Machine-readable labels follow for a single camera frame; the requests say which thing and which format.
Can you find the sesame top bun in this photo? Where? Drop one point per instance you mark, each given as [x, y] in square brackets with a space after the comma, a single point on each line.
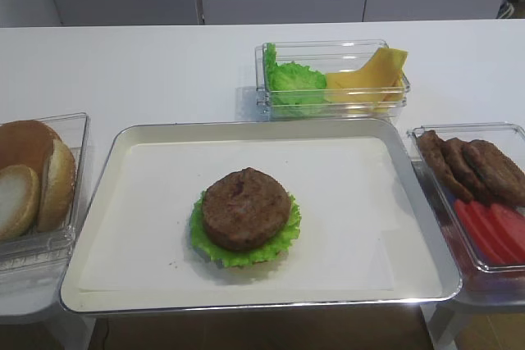
[26, 142]

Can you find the clear lettuce and cheese box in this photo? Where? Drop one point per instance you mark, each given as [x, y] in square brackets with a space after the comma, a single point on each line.
[326, 57]

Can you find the yellow cheese slice flat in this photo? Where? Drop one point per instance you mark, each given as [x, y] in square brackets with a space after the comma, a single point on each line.
[341, 88]

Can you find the yellow cheese slice upright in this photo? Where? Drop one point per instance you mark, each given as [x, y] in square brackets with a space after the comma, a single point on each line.
[381, 73]

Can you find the brown burger patty on lettuce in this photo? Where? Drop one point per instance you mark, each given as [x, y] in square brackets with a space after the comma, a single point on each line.
[244, 210]

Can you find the green lettuce in box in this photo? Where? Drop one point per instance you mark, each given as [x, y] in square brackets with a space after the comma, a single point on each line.
[292, 85]

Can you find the green lettuce leaf under patty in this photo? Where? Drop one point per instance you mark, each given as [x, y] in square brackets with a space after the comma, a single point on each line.
[269, 251]

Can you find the silver metal tray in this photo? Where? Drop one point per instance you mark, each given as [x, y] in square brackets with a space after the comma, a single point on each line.
[367, 235]

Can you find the left brown patty in box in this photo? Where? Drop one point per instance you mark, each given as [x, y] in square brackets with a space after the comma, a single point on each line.
[429, 145]

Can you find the brown patty in box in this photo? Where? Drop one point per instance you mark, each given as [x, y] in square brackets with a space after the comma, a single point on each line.
[429, 145]
[470, 187]
[498, 172]

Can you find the bun half standing edge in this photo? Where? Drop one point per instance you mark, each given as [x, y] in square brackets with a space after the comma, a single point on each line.
[57, 187]

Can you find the clear patty and tomato box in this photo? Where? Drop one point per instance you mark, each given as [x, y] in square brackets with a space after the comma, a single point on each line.
[506, 137]

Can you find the middle brown patty in box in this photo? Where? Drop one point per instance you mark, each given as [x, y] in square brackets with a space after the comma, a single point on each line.
[470, 187]

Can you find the clear bun container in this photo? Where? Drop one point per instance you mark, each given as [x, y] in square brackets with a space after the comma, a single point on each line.
[33, 248]

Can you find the right brown patty in box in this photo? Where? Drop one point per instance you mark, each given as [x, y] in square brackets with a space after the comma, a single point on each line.
[498, 172]

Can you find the left red tomato slice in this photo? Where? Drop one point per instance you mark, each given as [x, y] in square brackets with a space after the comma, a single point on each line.
[477, 234]

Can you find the red tomato slice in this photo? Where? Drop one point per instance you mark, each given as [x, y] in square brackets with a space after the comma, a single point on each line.
[509, 255]
[477, 234]
[509, 226]

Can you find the bun half white face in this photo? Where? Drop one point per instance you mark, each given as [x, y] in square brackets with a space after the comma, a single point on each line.
[20, 192]

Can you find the middle red tomato slice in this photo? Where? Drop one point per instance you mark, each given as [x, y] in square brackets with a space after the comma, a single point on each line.
[509, 255]

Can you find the right red tomato slice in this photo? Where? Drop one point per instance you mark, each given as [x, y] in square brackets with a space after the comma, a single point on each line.
[509, 226]

